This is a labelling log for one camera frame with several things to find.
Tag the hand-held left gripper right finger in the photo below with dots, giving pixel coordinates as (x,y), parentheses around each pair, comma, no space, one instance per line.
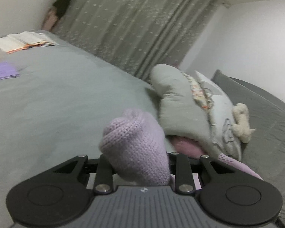
(180,168)

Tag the grey quilted headboard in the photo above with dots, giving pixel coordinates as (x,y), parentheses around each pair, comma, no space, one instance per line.
(270,128)

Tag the pink cushion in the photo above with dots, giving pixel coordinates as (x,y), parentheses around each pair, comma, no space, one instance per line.
(187,147)

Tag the lilac knitted sweater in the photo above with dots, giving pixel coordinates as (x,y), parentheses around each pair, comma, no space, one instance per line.
(137,147)

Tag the floral print cloth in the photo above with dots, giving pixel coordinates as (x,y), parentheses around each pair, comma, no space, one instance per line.
(197,90)

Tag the grey star-print curtain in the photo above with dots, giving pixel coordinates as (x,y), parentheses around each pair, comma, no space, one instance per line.
(133,23)

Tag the pink hanging garment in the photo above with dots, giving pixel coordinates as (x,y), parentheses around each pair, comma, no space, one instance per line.
(49,20)

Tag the dark hanging garment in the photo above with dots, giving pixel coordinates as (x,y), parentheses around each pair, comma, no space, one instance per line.
(65,2)

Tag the light grey flower-outline pillow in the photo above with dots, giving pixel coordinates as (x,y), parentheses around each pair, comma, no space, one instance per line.
(220,109)

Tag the thin purple garment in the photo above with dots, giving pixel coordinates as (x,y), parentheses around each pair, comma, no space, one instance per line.
(2,72)

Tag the white plush toy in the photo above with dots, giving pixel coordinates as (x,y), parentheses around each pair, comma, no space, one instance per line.
(242,121)

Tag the grey bed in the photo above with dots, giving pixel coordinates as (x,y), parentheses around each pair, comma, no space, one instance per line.
(49,111)

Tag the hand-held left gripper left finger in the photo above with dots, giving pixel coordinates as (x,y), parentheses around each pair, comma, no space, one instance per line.
(104,171)

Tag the white cloth with orange stripe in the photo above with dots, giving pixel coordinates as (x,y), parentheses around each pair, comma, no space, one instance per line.
(21,40)

